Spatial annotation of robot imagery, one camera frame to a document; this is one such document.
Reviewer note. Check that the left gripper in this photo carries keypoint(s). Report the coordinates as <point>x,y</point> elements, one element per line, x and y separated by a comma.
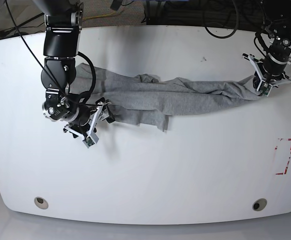
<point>268,69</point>

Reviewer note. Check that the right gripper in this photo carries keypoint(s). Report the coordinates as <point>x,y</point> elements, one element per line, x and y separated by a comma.
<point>86,121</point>

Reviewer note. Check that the grey T-shirt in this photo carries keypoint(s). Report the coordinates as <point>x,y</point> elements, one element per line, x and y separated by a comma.
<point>143,99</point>

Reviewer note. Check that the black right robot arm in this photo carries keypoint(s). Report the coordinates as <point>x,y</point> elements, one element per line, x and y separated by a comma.
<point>63,20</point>

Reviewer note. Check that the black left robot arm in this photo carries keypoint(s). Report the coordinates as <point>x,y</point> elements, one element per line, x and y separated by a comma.
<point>274,39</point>

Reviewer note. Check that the red tape rectangle marker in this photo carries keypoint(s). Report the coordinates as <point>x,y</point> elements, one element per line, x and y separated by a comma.
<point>282,156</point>

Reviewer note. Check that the black tripod rod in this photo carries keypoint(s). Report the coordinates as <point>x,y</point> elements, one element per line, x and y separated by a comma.
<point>6,33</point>

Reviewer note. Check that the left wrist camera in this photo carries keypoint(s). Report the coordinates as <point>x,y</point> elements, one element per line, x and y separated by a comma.
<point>264,88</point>

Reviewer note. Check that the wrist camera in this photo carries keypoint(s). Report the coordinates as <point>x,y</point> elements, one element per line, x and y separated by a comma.
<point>264,88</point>
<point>90,140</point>

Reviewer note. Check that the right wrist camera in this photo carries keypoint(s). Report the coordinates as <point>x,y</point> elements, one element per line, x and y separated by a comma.
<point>90,140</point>

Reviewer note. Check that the left table cable grommet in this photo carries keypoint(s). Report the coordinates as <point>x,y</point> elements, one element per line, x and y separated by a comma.
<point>41,203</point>

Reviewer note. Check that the table cable grommet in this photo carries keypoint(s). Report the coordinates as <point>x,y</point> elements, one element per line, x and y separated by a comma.
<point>41,203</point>
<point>259,204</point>

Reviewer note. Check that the right table cable grommet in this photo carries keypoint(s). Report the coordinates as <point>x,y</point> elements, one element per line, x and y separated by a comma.
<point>259,204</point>

